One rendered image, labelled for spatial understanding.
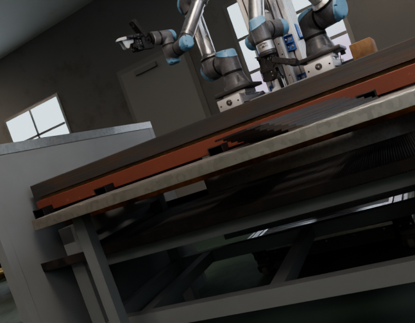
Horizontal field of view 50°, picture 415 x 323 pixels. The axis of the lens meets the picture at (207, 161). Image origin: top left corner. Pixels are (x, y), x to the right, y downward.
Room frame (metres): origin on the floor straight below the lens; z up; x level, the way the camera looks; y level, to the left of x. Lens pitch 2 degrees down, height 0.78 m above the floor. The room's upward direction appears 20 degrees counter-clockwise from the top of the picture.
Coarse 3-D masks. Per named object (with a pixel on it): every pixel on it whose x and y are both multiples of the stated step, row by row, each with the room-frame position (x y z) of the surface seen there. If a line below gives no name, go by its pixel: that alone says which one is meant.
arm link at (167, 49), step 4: (164, 44) 2.43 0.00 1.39; (168, 44) 2.42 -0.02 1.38; (172, 44) 2.43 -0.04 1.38; (164, 48) 2.43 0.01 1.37; (168, 48) 2.42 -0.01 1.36; (172, 48) 2.38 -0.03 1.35; (164, 52) 2.44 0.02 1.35; (168, 52) 2.42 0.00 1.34; (172, 52) 2.39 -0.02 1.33; (168, 56) 2.43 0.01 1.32; (172, 56) 2.42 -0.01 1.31; (176, 56) 2.41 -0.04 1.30; (168, 60) 2.44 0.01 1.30; (172, 60) 2.42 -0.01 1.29; (176, 60) 2.43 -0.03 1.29; (180, 60) 2.46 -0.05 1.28; (172, 64) 2.46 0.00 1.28
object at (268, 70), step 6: (264, 54) 1.86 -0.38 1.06; (270, 54) 1.87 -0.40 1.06; (258, 60) 1.90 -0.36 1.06; (264, 60) 1.88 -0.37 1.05; (270, 60) 1.87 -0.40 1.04; (264, 66) 1.88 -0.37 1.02; (270, 66) 1.85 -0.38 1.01; (276, 66) 1.84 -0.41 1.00; (264, 72) 1.88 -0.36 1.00; (270, 72) 1.86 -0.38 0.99; (282, 72) 1.88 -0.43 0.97; (264, 78) 1.88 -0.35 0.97; (270, 78) 1.86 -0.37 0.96; (276, 78) 1.90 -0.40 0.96
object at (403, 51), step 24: (408, 48) 1.13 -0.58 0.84; (336, 72) 1.20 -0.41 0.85; (360, 72) 1.18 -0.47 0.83; (264, 96) 1.29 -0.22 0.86; (288, 96) 1.26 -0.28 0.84; (216, 120) 1.35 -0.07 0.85; (240, 120) 1.32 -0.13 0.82; (144, 144) 1.46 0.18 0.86; (168, 144) 1.42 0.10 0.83; (96, 168) 1.54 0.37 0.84; (48, 192) 1.64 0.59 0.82
